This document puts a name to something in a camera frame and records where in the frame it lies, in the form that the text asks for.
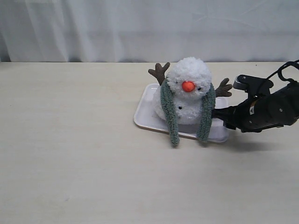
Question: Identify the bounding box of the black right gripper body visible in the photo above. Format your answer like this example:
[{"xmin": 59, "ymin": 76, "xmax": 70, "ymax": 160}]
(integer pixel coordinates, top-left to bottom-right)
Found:
[{"xmin": 232, "ymin": 82, "xmax": 299, "ymax": 133}]

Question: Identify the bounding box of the green knitted scarf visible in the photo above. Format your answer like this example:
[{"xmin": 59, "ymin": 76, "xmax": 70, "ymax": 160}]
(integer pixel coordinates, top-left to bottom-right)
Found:
[{"xmin": 160, "ymin": 80, "xmax": 216, "ymax": 146}]

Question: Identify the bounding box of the white plush snowman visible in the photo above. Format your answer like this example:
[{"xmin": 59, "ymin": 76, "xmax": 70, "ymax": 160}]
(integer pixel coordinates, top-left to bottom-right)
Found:
[{"xmin": 148, "ymin": 57, "xmax": 233, "ymax": 125}]

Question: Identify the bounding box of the white rectangular tray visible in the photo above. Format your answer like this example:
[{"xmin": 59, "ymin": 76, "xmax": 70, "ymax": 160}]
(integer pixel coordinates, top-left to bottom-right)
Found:
[{"xmin": 134, "ymin": 84, "xmax": 229, "ymax": 143}]

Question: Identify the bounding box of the white backdrop curtain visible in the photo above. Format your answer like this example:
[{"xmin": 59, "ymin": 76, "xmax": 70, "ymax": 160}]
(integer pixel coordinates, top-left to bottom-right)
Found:
[{"xmin": 0, "ymin": 0, "xmax": 299, "ymax": 63}]

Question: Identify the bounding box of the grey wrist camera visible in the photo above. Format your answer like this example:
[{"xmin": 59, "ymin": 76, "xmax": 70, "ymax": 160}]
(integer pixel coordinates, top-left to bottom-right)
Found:
[{"xmin": 233, "ymin": 74, "xmax": 274, "ymax": 98}]

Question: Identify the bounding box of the black camera cable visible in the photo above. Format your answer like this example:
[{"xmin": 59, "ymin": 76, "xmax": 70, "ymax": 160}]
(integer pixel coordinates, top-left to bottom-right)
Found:
[{"xmin": 266, "ymin": 59, "xmax": 299, "ymax": 83}]

